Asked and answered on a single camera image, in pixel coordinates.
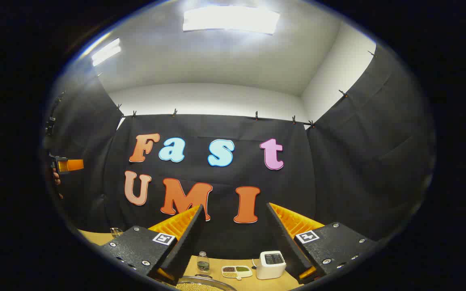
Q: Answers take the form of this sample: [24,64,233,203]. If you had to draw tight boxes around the large ceiling light panel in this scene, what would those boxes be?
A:
[182,5,281,35]

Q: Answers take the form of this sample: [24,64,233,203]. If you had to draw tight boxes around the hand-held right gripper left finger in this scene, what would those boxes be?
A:
[99,204,206,287]

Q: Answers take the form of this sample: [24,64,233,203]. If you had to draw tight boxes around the clear plastic water bottle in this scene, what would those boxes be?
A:
[197,251,210,275]

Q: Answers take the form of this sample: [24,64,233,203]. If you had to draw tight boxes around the white divided dish of beans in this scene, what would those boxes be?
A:
[221,265,253,280]

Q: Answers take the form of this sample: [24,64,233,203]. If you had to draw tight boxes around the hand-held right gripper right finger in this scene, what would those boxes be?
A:
[266,202,379,284]

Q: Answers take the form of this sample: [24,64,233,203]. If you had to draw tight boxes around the steel pot with black handles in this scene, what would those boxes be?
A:
[174,274,237,291]

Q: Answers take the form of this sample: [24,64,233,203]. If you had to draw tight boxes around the pile of yellow soybeans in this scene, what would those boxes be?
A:
[176,283,225,291]

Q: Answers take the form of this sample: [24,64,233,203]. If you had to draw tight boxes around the small ceiling light panel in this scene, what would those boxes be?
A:
[91,38,122,67]

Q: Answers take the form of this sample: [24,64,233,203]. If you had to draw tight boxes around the row of black cloth clips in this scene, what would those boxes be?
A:
[95,51,377,129]

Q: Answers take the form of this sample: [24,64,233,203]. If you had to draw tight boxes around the white toaster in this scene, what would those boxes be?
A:
[256,251,287,280]

